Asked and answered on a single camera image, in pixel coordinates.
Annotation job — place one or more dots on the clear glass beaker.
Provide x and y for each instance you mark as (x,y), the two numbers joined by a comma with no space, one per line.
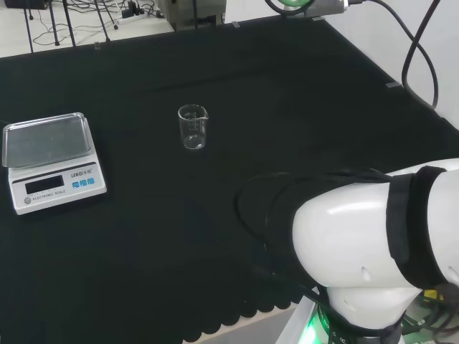
(193,126)

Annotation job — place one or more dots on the black tripod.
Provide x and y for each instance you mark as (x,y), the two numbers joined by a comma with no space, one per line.
(68,21)

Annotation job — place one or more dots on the white electronic balance steel pan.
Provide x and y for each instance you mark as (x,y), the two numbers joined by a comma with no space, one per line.
(50,168)

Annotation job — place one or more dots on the black bench cloth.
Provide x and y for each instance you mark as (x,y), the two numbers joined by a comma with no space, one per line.
(215,107)

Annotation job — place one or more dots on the grey metal stand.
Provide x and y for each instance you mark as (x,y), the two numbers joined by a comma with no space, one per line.
(193,12)

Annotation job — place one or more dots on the white power strip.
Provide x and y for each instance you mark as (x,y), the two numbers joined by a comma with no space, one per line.
(131,17)

